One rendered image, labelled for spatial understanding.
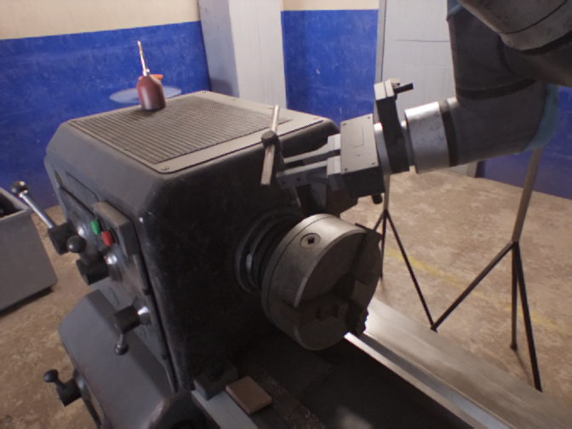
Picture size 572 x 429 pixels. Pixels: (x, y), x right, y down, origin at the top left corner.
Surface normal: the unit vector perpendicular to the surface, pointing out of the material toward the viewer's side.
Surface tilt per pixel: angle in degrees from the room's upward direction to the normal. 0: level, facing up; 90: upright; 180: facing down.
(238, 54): 90
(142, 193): 45
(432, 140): 76
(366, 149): 21
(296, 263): 40
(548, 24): 128
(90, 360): 32
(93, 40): 90
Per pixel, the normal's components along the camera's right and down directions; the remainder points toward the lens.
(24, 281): 0.74, 0.29
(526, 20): -0.26, 0.94
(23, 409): -0.07, -0.87
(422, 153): -0.17, 0.51
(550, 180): -0.74, 0.37
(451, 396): -0.60, -0.31
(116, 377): -0.45, -0.54
